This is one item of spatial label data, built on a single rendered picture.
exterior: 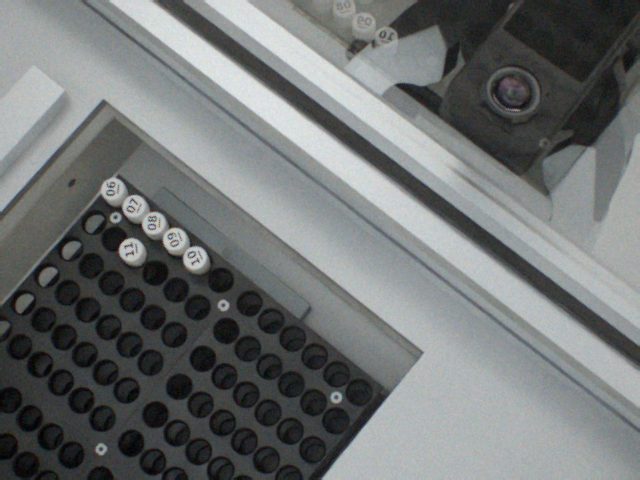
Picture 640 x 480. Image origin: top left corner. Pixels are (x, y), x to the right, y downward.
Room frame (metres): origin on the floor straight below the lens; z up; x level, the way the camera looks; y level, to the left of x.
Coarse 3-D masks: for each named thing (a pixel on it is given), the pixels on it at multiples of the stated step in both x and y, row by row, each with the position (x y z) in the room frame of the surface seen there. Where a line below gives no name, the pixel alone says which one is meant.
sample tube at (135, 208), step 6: (132, 198) 0.21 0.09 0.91; (138, 198) 0.21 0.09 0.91; (126, 204) 0.21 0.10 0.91; (132, 204) 0.21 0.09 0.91; (138, 204) 0.21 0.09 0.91; (144, 204) 0.21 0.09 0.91; (126, 210) 0.21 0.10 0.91; (132, 210) 0.20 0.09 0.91; (138, 210) 0.20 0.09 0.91; (144, 210) 0.20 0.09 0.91; (126, 216) 0.20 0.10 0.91; (132, 216) 0.20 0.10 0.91; (138, 216) 0.20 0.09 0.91; (144, 216) 0.20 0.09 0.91; (138, 222) 0.20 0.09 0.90
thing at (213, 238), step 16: (160, 192) 0.23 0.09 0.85; (176, 208) 0.22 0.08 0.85; (192, 224) 0.21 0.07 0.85; (208, 224) 0.21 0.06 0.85; (208, 240) 0.20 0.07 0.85; (224, 240) 0.20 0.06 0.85; (224, 256) 0.19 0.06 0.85; (240, 256) 0.19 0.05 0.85; (256, 272) 0.18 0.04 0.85; (272, 288) 0.17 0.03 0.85; (288, 288) 0.17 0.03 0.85; (288, 304) 0.16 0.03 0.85; (304, 304) 0.16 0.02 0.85
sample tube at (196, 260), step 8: (192, 248) 0.18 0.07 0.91; (200, 248) 0.18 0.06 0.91; (184, 256) 0.18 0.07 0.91; (192, 256) 0.18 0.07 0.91; (200, 256) 0.17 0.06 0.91; (208, 256) 0.18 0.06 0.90; (192, 264) 0.17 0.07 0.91; (200, 264) 0.17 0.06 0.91; (208, 264) 0.17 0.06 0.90; (192, 272) 0.17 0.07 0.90; (200, 272) 0.17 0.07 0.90; (216, 280) 0.17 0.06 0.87
